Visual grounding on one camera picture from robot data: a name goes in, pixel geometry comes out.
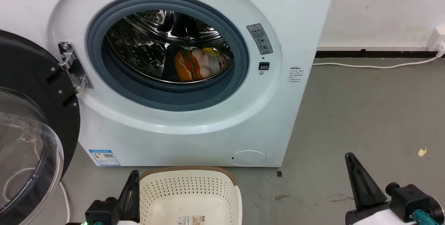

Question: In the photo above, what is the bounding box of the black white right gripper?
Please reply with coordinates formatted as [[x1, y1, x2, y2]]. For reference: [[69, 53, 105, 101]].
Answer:
[[345, 152, 445, 225]]

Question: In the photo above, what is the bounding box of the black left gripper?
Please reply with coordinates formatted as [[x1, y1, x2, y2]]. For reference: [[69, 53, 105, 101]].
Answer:
[[85, 170, 140, 225]]

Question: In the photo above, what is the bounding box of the cream perforated laundry basket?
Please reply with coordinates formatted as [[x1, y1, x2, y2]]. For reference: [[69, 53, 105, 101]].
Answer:
[[139, 166, 243, 225]]

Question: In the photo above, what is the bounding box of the paper label in basket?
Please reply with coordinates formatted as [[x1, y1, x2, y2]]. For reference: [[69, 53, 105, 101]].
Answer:
[[177, 215, 206, 225]]

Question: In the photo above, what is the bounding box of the white front-load washing machine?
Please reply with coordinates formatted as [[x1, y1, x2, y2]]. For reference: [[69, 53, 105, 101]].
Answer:
[[0, 0, 338, 167]]

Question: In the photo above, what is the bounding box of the orange hot dog plush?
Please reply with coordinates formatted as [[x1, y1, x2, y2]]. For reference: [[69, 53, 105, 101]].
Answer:
[[174, 49, 211, 81]]

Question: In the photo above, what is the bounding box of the yellow white plush toy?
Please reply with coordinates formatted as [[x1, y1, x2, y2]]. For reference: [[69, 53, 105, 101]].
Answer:
[[203, 47, 230, 73]]

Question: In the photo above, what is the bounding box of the blue energy label sticker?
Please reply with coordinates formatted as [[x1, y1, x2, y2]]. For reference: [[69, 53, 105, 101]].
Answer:
[[88, 149, 121, 167]]

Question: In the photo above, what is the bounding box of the round drain filter cover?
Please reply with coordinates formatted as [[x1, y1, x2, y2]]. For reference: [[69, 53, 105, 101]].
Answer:
[[230, 150, 267, 167]]

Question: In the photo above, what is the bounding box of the black round glass washer door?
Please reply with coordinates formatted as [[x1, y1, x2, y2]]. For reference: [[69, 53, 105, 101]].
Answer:
[[0, 30, 81, 225]]

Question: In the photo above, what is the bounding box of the grey rubber door gasket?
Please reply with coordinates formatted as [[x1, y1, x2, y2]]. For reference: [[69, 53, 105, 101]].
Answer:
[[86, 0, 250, 112]]

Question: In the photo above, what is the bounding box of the small text sticker on washer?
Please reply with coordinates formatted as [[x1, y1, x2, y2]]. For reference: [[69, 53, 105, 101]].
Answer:
[[288, 66, 304, 83]]

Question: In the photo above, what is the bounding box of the black skirting strip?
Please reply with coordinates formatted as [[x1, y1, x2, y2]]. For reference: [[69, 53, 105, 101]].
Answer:
[[315, 49, 438, 59]]

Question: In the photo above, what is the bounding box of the metal door hinge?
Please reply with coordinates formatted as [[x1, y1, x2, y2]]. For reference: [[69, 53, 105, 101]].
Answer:
[[58, 42, 94, 94]]

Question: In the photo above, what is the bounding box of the stainless steel washer drum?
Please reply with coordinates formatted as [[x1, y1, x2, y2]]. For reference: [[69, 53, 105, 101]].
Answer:
[[106, 9, 235, 84]]

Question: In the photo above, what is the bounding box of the grey warning sticker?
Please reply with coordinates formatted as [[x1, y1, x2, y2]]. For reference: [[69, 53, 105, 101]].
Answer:
[[246, 23, 274, 55]]

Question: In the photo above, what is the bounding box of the thin white floor cable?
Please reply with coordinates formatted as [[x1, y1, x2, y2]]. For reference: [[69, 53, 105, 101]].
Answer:
[[59, 181, 71, 223]]

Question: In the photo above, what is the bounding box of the white power cable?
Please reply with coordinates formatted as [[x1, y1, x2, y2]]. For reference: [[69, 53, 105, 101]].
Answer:
[[312, 55, 440, 69]]

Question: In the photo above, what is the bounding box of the white wall socket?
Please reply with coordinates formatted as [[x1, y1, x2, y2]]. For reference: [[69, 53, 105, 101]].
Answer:
[[427, 26, 445, 58]]

